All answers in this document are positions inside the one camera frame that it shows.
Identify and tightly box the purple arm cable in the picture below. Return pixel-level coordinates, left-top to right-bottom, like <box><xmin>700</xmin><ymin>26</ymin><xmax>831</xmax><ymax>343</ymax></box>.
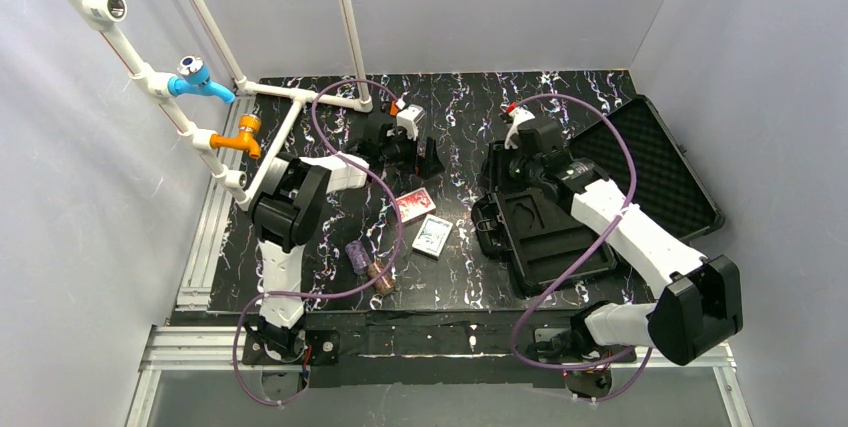
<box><xmin>508</xmin><ymin>92</ymin><xmax>654</xmax><ymax>403</ymax></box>
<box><xmin>231</xmin><ymin>78</ymin><xmax>405</xmax><ymax>409</ymax></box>

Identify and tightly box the black poker set case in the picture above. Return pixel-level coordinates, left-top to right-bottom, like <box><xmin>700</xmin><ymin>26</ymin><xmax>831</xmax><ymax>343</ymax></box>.
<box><xmin>471</xmin><ymin>95</ymin><xmax>724</xmax><ymax>298</ymax></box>

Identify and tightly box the aluminium rail frame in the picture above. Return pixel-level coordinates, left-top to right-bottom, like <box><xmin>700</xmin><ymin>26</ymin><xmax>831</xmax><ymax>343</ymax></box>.
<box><xmin>127</xmin><ymin>95</ymin><xmax>724</xmax><ymax>426</ymax></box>

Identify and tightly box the blue playing card deck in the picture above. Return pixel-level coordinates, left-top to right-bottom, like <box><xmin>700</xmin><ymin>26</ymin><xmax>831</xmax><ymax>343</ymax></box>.
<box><xmin>412</xmin><ymin>214</ymin><xmax>453</xmax><ymax>258</ymax></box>

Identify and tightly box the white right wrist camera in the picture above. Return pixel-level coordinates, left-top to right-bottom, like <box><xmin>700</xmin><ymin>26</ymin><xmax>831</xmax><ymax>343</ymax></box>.
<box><xmin>503</xmin><ymin>103</ymin><xmax>536</xmax><ymax>150</ymax></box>

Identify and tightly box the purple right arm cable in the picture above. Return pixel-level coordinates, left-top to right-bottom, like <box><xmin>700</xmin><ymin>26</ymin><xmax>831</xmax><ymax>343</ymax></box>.
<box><xmin>508</xmin><ymin>92</ymin><xmax>654</xmax><ymax>403</ymax></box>

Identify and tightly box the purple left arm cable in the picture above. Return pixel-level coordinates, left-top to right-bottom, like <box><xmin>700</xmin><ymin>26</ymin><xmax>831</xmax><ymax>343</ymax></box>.
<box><xmin>231</xmin><ymin>78</ymin><xmax>405</xmax><ymax>409</ymax></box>

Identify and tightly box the blue plastic faucet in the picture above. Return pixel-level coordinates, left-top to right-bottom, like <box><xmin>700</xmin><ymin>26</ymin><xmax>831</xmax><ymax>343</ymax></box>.
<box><xmin>167</xmin><ymin>55</ymin><xmax>236</xmax><ymax>104</ymax></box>

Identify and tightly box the white pvc pipe frame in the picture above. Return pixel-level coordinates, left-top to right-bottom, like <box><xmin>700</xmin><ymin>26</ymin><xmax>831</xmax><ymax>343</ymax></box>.
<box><xmin>67</xmin><ymin>0</ymin><xmax>373</xmax><ymax>210</ymax></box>

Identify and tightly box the orange plastic faucet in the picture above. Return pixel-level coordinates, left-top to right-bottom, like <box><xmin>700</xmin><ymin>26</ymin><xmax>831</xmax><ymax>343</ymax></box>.
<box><xmin>209</xmin><ymin>114</ymin><xmax>261</xmax><ymax>159</ymax></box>

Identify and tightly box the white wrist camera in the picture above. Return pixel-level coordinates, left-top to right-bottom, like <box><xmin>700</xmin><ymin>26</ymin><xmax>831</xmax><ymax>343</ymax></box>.
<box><xmin>395</xmin><ymin>104</ymin><xmax>426</xmax><ymax>141</ymax></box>
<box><xmin>503</xmin><ymin>103</ymin><xmax>536</xmax><ymax>150</ymax></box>

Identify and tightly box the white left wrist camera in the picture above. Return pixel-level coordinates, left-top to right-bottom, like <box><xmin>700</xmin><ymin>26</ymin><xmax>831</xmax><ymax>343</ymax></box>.
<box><xmin>395</xmin><ymin>104</ymin><xmax>426</xmax><ymax>141</ymax></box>

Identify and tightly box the orange black poker chip stack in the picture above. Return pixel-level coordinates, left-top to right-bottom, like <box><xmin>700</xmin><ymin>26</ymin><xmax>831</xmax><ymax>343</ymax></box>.
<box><xmin>366</xmin><ymin>259</ymin><xmax>396</xmax><ymax>297</ymax></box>

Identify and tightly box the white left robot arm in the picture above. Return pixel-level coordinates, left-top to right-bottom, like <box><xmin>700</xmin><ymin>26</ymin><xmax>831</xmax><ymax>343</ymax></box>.
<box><xmin>247</xmin><ymin>105</ymin><xmax>444</xmax><ymax>360</ymax></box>

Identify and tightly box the purple poker chip stack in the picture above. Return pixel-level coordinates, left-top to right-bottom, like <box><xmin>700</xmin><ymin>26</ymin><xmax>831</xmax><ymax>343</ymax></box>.
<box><xmin>345</xmin><ymin>240</ymin><xmax>372</xmax><ymax>275</ymax></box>

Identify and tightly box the small orange black clip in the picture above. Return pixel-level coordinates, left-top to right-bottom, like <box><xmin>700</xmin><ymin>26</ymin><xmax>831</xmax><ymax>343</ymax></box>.
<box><xmin>380</xmin><ymin>99</ymin><xmax>407</xmax><ymax>117</ymax></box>

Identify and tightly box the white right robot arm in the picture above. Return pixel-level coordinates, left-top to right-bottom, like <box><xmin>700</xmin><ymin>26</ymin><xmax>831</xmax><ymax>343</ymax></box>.
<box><xmin>504</xmin><ymin>110</ymin><xmax>743</xmax><ymax>370</ymax></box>

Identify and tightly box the red playing card deck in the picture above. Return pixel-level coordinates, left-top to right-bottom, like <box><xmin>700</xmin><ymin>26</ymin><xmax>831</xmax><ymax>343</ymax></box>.
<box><xmin>397</xmin><ymin>187</ymin><xmax>436</xmax><ymax>224</ymax></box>

